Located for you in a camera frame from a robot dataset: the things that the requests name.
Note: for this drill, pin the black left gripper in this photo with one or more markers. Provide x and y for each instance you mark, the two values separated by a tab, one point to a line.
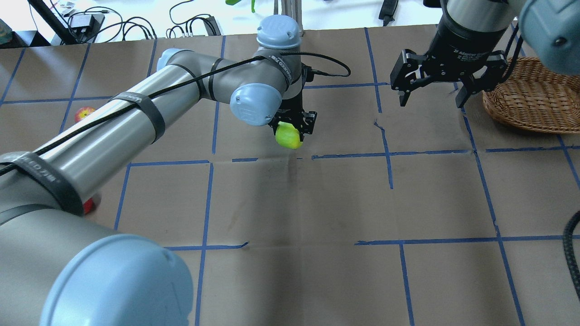
293	110

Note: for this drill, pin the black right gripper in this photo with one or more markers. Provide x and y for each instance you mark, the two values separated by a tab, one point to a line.
457	49

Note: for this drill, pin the green apple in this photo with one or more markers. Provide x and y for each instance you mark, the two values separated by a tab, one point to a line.
287	136

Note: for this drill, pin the red yellow apple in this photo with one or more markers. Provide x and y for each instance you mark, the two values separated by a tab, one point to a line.
83	113

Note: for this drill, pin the dark red apple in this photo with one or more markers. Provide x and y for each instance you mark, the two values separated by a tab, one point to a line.
89	206

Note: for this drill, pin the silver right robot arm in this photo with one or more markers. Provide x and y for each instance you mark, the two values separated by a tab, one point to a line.
550	27

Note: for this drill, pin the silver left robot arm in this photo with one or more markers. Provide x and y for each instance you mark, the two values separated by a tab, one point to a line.
60	269

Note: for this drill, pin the brown wicker basket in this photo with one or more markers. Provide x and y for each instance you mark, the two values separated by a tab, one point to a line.
535	99

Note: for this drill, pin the black power adapter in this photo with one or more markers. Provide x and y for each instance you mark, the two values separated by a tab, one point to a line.
86	23

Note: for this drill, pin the black monitor stand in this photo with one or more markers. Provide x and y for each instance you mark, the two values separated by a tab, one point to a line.
58	26

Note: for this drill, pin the aluminium frame post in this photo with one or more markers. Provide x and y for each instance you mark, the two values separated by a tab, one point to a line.
291	8

